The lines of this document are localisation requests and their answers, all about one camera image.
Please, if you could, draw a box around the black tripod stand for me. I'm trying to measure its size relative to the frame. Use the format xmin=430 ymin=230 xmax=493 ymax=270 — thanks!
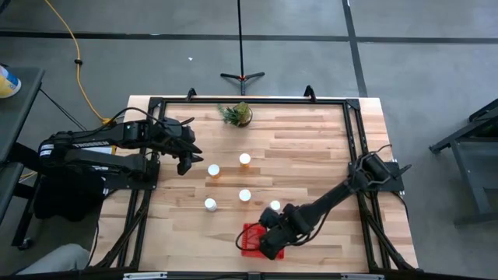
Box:
xmin=219 ymin=0 xmax=266 ymax=96

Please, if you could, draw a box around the black bag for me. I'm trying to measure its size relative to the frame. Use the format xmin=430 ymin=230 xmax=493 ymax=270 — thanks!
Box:
xmin=33 ymin=174 xmax=108 ymax=222

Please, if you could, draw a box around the person's leg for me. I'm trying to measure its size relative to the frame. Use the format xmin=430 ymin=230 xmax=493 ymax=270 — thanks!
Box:
xmin=17 ymin=243 xmax=91 ymax=275

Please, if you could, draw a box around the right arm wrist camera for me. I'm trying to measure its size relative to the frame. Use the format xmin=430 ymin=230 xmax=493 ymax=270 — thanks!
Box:
xmin=258 ymin=207 xmax=282 ymax=230

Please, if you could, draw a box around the grey desk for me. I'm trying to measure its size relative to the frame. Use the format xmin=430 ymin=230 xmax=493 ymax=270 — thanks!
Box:
xmin=0 ymin=65 xmax=46 ymax=226

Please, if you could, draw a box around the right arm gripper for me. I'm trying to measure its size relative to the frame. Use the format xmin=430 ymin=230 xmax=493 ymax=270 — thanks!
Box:
xmin=258 ymin=204 xmax=312 ymax=261

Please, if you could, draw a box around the yellow extension cable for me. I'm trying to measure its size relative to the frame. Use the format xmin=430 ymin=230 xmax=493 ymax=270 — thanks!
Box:
xmin=43 ymin=0 xmax=117 ymax=128

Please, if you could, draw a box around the thin black cable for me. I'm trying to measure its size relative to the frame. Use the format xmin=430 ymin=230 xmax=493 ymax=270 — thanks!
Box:
xmin=38 ymin=88 xmax=89 ymax=131

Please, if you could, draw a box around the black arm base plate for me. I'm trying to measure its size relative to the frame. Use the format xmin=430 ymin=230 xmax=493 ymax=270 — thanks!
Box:
xmin=348 ymin=161 xmax=405 ymax=192
xmin=103 ymin=161 xmax=160 ymax=191

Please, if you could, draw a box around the black metal rack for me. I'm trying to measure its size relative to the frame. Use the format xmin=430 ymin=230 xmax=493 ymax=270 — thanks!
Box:
xmin=429 ymin=97 xmax=498 ymax=226

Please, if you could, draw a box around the red plastic basket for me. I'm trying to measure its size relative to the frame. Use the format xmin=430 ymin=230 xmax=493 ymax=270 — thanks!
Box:
xmin=235 ymin=222 xmax=285 ymax=261

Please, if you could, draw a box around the black aluminium table frame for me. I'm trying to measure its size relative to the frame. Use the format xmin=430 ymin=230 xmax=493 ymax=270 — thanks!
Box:
xmin=93 ymin=85 xmax=419 ymax=280

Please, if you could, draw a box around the silver metal bracket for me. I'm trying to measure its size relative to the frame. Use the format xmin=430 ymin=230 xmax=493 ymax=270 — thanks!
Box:
xmin=122 ymin=271 xmax=168 ymax=280
xmin=340 ymin=273 xmax=385 ymax=280

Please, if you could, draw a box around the small potted green plant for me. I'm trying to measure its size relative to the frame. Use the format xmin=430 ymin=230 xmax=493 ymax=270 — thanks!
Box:
xmin=216 ymin=101 xmax=254 ymax=128

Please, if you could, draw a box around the yellow blue wipes canister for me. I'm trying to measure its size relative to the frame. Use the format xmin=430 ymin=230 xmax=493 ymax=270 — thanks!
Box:
xmin=0 ymin=65 xmax=23 ymax=99

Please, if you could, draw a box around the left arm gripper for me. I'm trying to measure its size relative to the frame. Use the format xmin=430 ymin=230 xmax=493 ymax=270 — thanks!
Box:
xmin=157 ymin=118 xmax=205 ymax=163

